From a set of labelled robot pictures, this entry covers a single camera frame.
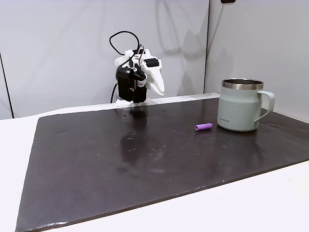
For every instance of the black leather-look mat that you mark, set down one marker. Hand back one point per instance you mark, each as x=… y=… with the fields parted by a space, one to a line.
x=96 y=169

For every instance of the black oval camera box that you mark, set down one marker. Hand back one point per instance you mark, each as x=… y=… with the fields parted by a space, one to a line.
x=124 y=82

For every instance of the black object on wall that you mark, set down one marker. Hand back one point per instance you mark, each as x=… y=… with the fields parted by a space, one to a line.
x=228 y=1

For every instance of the white base board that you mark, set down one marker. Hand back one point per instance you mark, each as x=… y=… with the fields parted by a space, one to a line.
x=241 y=212

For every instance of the pale green steel-lined mug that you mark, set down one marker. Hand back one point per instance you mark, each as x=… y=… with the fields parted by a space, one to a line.
x=236 y=108

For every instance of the purple pen grip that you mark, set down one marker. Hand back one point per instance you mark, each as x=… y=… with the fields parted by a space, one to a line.
x=204 y=126

